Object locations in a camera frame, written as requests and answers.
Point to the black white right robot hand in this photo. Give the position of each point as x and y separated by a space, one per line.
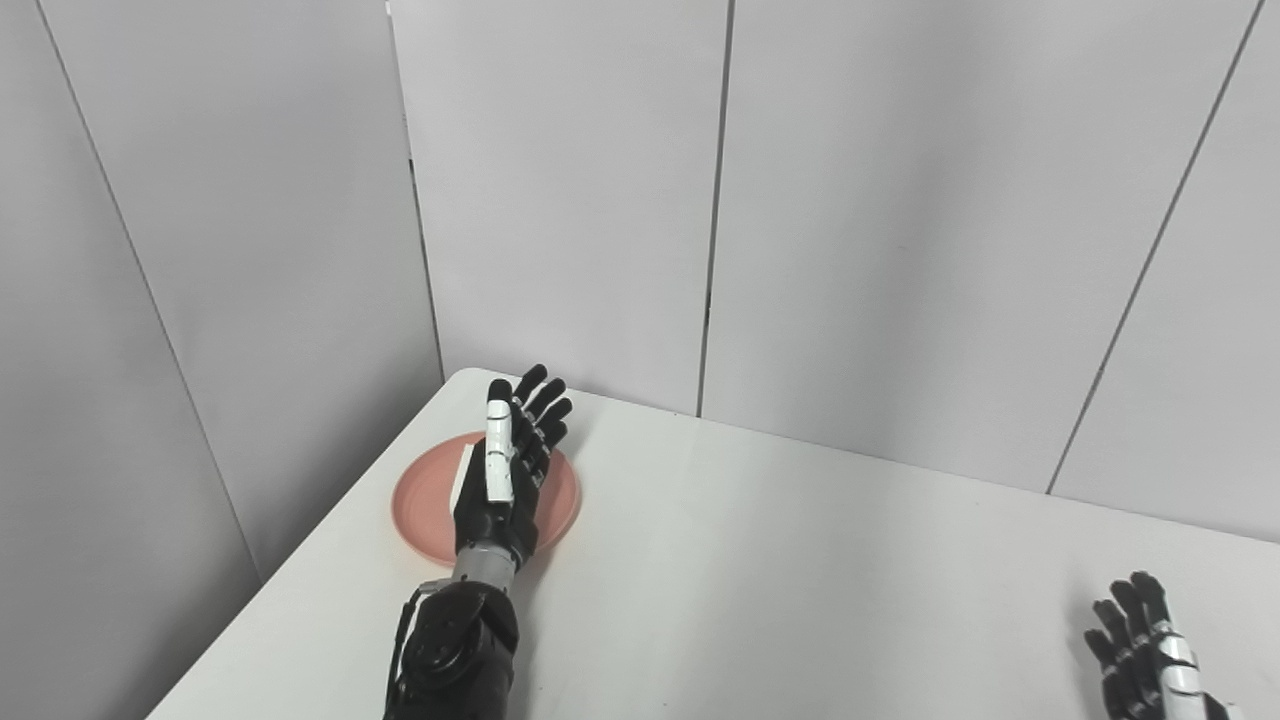
1135 670

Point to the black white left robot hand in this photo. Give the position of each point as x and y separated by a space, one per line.
495 525

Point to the pink round plate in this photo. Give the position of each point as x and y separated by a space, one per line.
425 500

